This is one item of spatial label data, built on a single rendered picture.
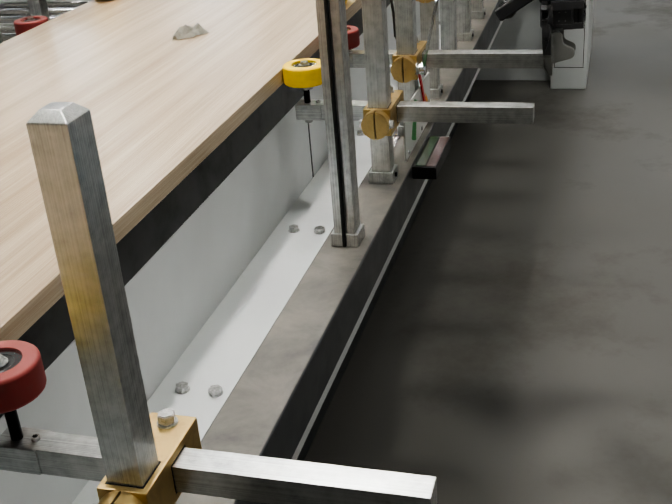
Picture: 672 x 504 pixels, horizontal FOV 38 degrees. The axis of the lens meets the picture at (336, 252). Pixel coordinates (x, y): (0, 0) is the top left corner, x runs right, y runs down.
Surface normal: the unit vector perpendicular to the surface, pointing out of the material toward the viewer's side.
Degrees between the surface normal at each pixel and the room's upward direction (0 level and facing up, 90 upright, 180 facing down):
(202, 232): 90
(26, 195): 0
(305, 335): 0
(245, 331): 0
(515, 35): 90
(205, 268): 90
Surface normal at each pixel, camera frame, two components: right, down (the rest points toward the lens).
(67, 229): -0.26, 0.45
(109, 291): 0.96, 0.05
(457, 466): -0.07, -0.89
